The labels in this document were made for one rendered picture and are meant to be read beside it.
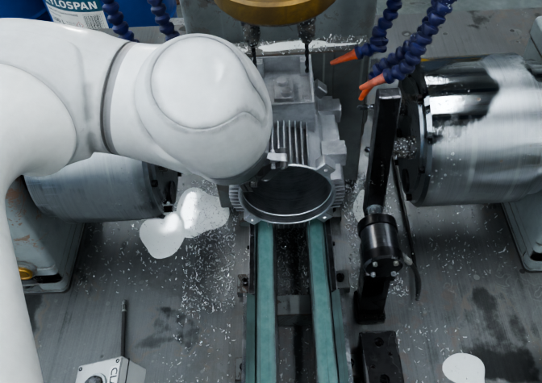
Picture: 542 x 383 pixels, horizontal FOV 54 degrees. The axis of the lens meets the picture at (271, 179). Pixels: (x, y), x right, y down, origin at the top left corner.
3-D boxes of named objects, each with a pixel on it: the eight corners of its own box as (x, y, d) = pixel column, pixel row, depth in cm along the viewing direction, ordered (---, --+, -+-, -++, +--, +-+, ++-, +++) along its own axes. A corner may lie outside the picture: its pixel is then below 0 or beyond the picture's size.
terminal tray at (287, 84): (253, 89, 96) (249, 57, 90) (313, 86, 95) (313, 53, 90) (252, 138, 88) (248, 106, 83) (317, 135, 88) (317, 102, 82)
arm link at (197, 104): (285, 92, 54) (158, 68, 55) (280, 19, 38) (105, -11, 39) (262, 196, 52) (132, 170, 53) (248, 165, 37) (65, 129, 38)
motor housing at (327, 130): (239, 149, 108) (227, 74, 93) (334, 144, 107) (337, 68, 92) (235, 231, 95) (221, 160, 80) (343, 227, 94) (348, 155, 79)
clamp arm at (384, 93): (361, 204, 88) (375, 84, 68) (380, 203, 88) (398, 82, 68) (364, 222, 86) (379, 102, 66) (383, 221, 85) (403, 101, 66)
